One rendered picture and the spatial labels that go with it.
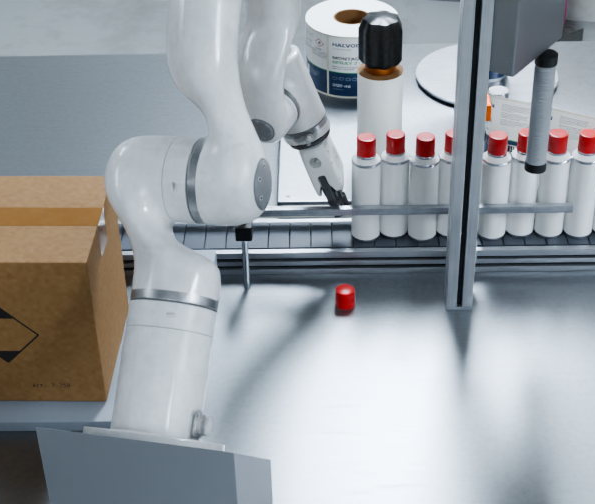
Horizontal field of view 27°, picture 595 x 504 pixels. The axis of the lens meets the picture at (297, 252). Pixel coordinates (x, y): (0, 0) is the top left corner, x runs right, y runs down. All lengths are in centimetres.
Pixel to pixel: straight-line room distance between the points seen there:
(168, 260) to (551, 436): 67
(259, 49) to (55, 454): 74
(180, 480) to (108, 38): 367
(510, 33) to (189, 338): 67
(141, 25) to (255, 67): 322
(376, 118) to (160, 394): 96
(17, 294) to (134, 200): 28
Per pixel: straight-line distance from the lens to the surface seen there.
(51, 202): 199
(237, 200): 167
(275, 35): 201
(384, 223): 226
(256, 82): 201
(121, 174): 173
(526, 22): 193
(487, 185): 222
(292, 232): 229
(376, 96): 241
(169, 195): 170
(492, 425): 198
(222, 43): 172
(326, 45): 269
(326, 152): 214
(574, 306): 223
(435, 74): 280
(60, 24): 529
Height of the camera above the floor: 217
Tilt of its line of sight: 35 degrees down
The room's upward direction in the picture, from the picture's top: 2 degrees counter-clockwise
